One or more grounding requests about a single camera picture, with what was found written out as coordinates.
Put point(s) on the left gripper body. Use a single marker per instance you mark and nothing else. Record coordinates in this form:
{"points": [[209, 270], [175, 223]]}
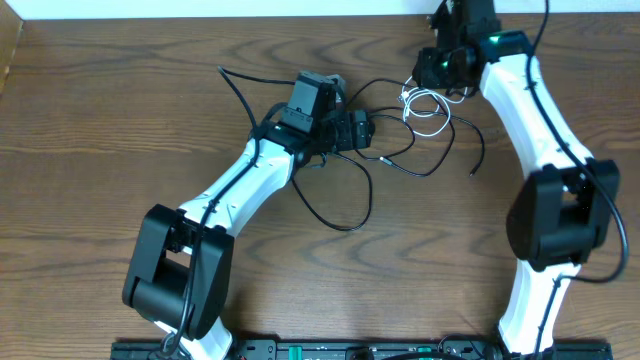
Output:
{"points": [[342, 134]]}

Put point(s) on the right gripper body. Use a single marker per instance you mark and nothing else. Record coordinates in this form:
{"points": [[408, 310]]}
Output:
{"points": [[437, 71]]}

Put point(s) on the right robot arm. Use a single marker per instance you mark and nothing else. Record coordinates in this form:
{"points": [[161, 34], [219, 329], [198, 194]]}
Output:
{"points": [[567, 201]]}

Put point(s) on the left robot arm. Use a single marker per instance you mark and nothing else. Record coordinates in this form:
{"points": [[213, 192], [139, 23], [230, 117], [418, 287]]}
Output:
{"points": [[179, 273]]}

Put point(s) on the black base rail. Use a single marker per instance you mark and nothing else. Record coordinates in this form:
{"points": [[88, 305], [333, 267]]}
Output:
{"points": [[457, 346]]}

